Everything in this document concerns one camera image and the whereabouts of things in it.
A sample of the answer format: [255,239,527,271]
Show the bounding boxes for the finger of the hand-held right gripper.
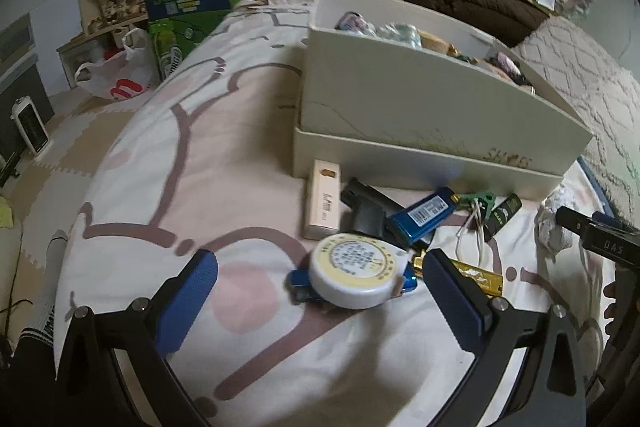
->
[556,206,640,268]

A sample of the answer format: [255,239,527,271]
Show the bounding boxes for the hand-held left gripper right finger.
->
[424,248,586,427]

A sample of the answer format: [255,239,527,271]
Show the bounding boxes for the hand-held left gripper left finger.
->
[54,249,219,427]

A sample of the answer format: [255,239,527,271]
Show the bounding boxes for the round white tape measure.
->
[307,234,412,310]

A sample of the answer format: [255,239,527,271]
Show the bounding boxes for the blue metal case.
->
[286,264,418,305]

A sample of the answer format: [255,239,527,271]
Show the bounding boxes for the white cardboard box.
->
[298,0,595,175]

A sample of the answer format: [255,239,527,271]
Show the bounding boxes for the person's right hand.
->
[602,281,621,319]

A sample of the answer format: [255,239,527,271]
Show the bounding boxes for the gold foil bar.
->
[411,254,505,299]

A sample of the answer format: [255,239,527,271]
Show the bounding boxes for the blue plastic lighter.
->
[389,189,457,244]

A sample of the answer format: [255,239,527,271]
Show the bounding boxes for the dark green lighter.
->
[484,194,523,238]

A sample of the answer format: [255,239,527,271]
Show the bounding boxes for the printed bed cover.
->
[52,0,616,427]

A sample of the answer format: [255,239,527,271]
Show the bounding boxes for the black plastic holder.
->
[341,177,406,239]

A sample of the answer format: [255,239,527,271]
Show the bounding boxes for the white striped sock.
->
[19,229,69,350]

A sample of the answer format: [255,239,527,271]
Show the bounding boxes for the beige foam floor mat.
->
[0,89,151,308]

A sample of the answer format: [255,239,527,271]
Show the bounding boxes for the person's dark trousers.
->
[0,337,58,427]

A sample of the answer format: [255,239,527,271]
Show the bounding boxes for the cream tufted pillow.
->
[510,14,640,188]

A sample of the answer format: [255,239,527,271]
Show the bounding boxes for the dark crochet pouch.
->
[482,51,533,94]

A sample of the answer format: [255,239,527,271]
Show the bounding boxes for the white plastic bag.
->
[74,28,161,102]

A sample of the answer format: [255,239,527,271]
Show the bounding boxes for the white space heater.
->
[10,97,51,156]

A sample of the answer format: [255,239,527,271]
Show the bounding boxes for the clear storage drawer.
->
[57,39,108,85]

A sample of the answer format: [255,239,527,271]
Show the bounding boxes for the purple crochet pouch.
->
[334,11,376,36]

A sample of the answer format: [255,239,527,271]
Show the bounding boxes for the green clip with white cord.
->
[454,189,497,265]

